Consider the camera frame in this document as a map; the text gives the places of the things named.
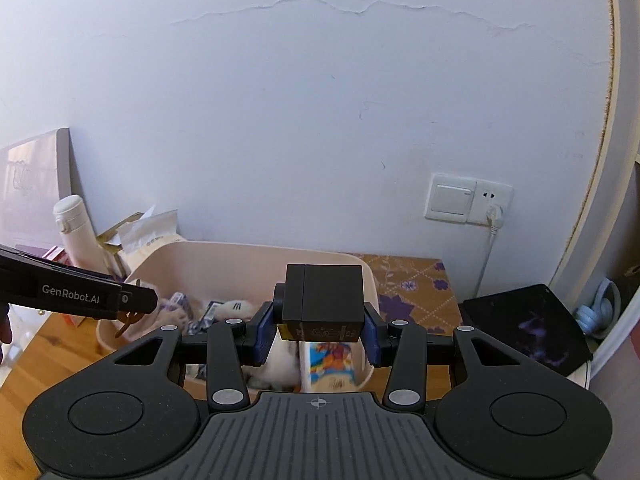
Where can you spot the white thermos bottle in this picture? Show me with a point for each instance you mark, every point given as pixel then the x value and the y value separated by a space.
pixel 77 235

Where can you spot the black charger block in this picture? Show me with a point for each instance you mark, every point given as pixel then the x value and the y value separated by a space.
pixel 325 300

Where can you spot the white and gold box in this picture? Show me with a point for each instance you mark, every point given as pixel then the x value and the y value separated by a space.
pixel 107 245

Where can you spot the colourful card box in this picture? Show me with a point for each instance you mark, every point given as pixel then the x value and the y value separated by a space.
pixel 330 367

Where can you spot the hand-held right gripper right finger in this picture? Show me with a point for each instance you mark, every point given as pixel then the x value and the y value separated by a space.
pixel 372 340

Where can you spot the white wall socket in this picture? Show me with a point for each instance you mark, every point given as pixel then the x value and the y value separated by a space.
pixel 492 195

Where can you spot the white wall switch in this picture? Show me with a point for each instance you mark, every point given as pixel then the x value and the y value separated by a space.
pixel 450 197

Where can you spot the grey pink canvas board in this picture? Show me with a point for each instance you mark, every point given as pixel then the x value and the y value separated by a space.
pixel 35 185

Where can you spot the white soft tissue pack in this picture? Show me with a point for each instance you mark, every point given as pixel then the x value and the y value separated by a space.
pixel 150 240

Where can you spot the person's left hand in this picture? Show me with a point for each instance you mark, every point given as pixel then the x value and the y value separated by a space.
pixel 5 330

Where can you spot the beige plastic basket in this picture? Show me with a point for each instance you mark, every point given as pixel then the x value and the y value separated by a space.
pixel 225 270

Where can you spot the brown hair claw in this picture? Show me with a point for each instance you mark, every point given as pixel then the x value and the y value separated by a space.
pixel 127 325

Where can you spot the white plush toy red bow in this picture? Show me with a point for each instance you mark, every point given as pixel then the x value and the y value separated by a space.
pixel 280 367

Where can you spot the wooden desktop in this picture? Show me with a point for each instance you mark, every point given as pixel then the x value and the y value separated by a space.
pixel 30 385

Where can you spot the blue and white tissue pack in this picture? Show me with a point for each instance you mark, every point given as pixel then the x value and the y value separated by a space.
pixel 179 305

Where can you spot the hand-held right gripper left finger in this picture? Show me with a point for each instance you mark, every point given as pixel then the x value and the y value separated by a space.
pixel 264 335

